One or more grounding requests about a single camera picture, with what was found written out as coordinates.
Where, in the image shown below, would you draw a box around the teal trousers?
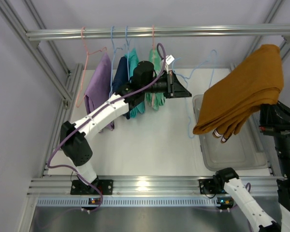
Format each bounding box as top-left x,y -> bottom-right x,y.
125,48 -> 145,120

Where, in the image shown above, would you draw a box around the mustard brown trousers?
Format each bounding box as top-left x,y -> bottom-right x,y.
193,44 -> 284,144

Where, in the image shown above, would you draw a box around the purple trousers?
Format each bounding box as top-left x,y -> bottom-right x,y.
84,52 -> 115,133

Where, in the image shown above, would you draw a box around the green tie-dye trousers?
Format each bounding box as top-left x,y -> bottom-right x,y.
145,47 -> 167,111

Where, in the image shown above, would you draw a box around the aluminium front frame rail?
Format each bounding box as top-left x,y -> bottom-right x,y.
27,175 -> 278,197

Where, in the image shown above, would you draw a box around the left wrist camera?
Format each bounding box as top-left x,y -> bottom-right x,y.
166,55 -> 175,65

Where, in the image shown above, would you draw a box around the dark navy denim trousers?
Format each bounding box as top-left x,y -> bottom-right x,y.
112,56 -> 131,120

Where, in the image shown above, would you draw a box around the light blue wire hanger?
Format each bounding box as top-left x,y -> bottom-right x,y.
171,49 -> 218,139

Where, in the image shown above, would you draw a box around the aluminium hanging rail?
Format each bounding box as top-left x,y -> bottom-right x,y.
26,24 -> 290,41

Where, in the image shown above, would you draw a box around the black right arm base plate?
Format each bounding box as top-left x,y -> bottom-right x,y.
199,178 -> 226,195

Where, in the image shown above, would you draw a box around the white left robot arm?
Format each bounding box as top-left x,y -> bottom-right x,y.
60,61 -> 192,186

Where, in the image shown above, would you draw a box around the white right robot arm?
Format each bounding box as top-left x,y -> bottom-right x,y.
213,102 -> 290,232

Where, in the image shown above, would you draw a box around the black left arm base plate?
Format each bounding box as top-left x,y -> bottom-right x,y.
70,178 -> 114,196

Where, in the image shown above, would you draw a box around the grey slotted cable duct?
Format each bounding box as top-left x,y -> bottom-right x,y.
36,196 -> 231,207

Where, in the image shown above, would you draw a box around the clear plastic storage bin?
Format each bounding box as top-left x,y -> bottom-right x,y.
192,94 -> 269,171

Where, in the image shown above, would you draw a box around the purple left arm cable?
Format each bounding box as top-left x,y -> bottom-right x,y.
47,43 -> 167,213

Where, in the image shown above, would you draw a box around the pink wire hanger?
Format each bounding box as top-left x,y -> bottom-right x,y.
151,25 -> 155,108
75,27 -> 107,108

